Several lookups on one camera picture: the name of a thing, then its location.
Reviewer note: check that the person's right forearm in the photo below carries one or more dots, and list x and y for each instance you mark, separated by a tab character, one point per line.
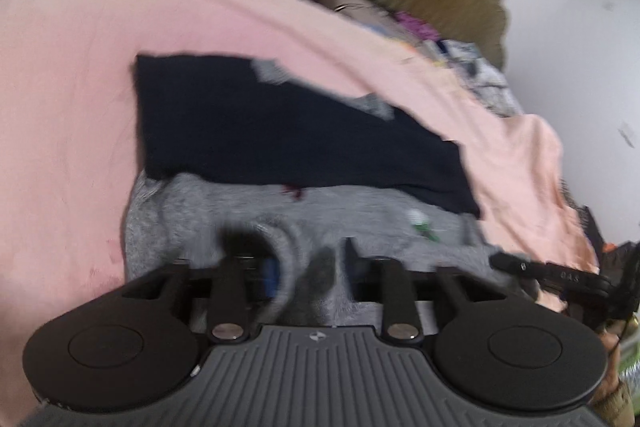
622	402

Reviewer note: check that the grey knitted sweater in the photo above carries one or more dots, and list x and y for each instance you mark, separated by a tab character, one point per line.
350	214

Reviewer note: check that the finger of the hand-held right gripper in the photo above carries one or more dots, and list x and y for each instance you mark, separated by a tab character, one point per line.
550	276

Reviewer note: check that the navy knitted garment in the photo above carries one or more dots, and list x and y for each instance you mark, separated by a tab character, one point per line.
275	132

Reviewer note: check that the white patterned cloth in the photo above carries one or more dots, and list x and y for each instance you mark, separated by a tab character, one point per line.
485	77

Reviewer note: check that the pink bedsheet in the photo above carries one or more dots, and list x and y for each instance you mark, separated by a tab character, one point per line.
75	107

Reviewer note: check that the purple garment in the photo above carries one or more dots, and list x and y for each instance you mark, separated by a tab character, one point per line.
415	24

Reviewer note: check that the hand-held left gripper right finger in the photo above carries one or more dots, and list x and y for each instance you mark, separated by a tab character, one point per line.
400	292

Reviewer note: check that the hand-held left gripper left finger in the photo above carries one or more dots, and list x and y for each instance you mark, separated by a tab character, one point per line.
268	278

